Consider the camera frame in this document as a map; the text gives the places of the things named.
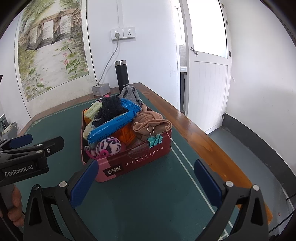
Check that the white door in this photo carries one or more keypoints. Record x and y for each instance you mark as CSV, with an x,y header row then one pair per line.
x,y
208,92

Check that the leopard print sock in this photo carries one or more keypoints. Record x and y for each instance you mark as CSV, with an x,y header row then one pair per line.
x,y
108,146

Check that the white power strip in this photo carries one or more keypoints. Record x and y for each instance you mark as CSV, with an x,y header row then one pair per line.
x,y
9,128

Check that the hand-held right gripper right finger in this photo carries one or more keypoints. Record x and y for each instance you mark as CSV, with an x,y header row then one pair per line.
x,y
208,183

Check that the black thermos bottle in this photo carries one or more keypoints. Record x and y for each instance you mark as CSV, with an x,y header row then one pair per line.
x,y
122,76

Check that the wall painting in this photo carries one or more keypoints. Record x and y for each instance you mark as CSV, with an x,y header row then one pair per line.
x,y
50,53

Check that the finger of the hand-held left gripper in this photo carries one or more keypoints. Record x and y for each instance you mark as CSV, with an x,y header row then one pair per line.
x,y
53,144
20,141

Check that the beige sock bundle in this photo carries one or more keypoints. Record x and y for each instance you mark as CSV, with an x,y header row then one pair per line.
x,y
150,120

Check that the person's left hand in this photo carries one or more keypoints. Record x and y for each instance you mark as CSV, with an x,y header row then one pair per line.
x,y
16,204

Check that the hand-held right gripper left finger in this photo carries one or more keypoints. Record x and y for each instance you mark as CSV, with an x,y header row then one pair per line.
x,y
84,183

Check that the teal binder clip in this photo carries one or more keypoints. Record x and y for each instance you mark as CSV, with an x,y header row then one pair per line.
x,y
155,141

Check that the red tin container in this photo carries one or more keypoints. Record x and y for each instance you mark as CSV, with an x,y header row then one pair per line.
x,y
138,162

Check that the small grey box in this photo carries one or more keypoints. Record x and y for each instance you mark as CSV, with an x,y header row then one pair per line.
x,y
100,90

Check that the yellow medicine box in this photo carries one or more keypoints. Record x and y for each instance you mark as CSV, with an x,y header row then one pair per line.
x,y
92,111

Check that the grey sock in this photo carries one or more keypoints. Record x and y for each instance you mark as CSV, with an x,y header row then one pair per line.
x,y
129,95

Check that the black fuzzy sock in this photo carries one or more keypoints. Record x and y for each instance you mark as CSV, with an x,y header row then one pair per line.
x,y
111,106

